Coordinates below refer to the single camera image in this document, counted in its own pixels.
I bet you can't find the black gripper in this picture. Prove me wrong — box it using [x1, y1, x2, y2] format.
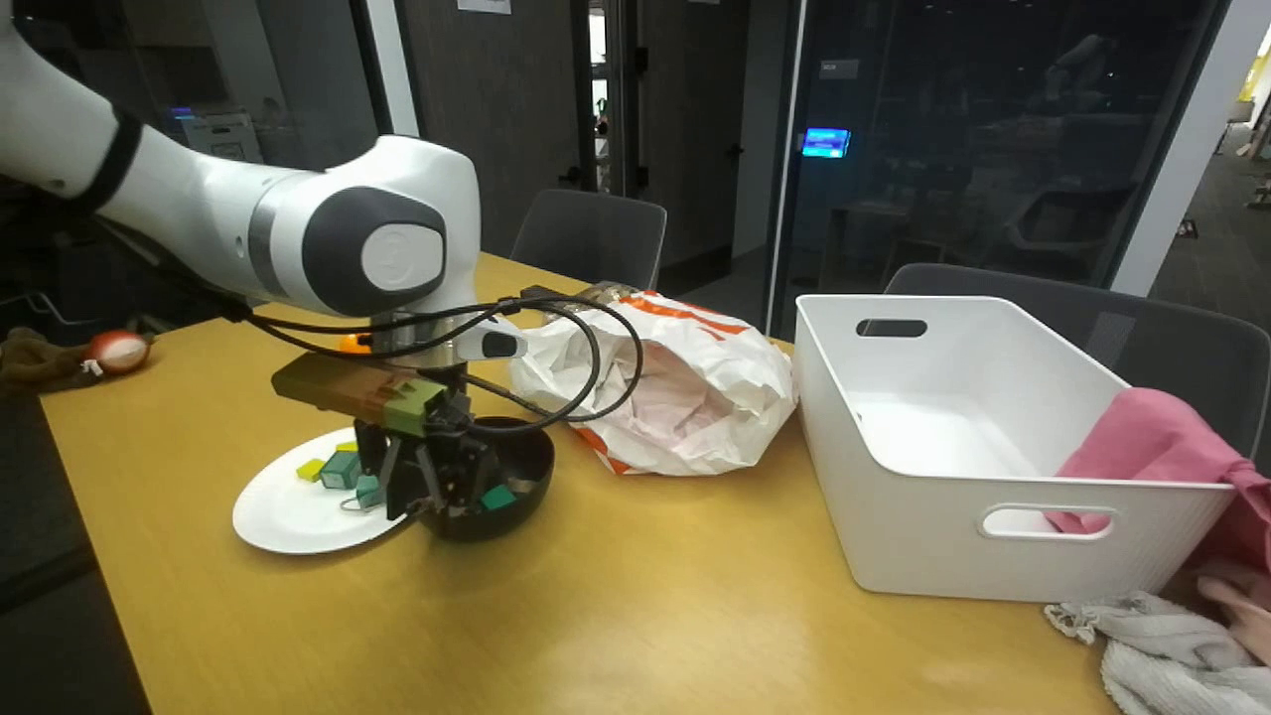
[350, 395, 481, 524]

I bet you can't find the black camera cable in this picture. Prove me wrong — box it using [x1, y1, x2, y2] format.
[234, 287, 652, 439]

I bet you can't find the grey chair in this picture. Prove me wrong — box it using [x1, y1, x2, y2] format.
[510, 185, 673, 300]
[884, 257, 1271, 469]

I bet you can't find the red white toy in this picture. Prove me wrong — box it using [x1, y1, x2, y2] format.
[76, 328, 155, 383]

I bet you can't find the white paper plate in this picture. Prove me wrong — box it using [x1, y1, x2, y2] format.
[226, 422, 431, 562]

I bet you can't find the crumpled plastic bag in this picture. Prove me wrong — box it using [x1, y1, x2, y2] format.
[510, 287, 803, 481]

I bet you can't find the black bowl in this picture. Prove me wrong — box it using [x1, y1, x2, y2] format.
[416, 412, 561, 546]

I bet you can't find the teal block with wire loop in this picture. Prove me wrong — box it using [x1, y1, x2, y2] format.
[347, 472, 390, 516]

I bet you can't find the grey cloth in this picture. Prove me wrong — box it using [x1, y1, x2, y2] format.
[1042, 587, 1271, 715]

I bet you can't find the white plastic bin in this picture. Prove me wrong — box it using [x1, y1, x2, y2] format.
[791, 289, 1245, 610]

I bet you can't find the pink cloth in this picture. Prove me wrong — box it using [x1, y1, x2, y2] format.
[1048, 385, 1271, 587]

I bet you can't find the plain teal block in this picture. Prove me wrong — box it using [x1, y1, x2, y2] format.
[317, 445, 366, 493]

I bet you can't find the blue lit screen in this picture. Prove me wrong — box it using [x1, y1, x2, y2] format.
[798, 122, 857, 163]

